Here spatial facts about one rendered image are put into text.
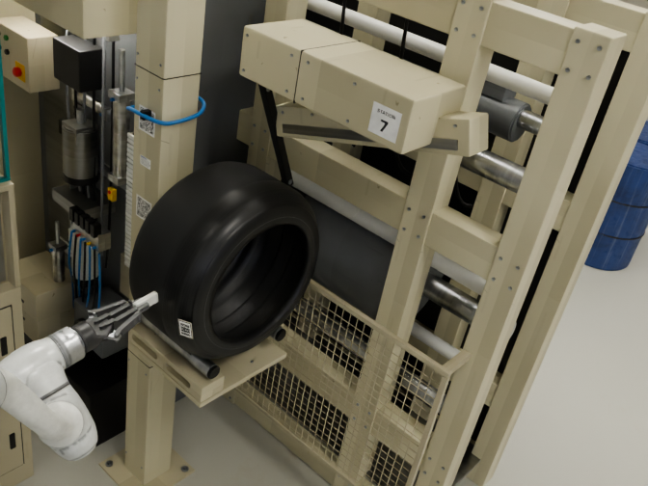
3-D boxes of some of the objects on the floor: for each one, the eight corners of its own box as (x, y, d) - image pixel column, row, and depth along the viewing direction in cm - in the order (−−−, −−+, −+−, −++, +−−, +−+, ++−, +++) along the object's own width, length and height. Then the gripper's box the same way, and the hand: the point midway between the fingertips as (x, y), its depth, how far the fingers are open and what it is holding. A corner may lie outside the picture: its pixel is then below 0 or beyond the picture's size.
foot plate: (98, 465, 281) (98, 461, 280) (154, 432, 300) (154, 428, 298) (139, 508, 267) (139, 504, 266) (195, 472, 286) (195, 468, 285)
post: (122, 467, 282) (143, -317, 153) (150, 450, 291) (192, -303, 162) (143, 488, 276) (181, -313, 146) (171, 470, 285) (230, -299, 155)
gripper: (90, 344, 168) (171, 297, 182) (60, 316, 174) (140, 273, 189) (94, 365, 172) (173, 318, 187) (65, 337, 179) (143, 294, 194)
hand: (146, 302), depth 186 cm, fingers closed
